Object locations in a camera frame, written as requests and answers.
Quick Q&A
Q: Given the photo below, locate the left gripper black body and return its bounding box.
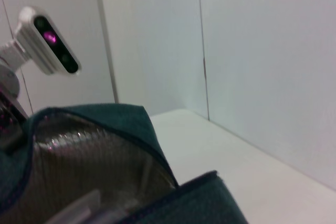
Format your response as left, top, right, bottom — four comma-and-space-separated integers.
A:
0, 92, 29, 154

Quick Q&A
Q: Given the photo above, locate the dark teal lunch bag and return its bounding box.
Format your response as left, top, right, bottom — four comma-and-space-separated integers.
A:
0, 104, 249, 224

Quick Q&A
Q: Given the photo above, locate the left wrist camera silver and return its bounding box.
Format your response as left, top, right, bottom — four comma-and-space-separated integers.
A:
0, 5, 82, 77

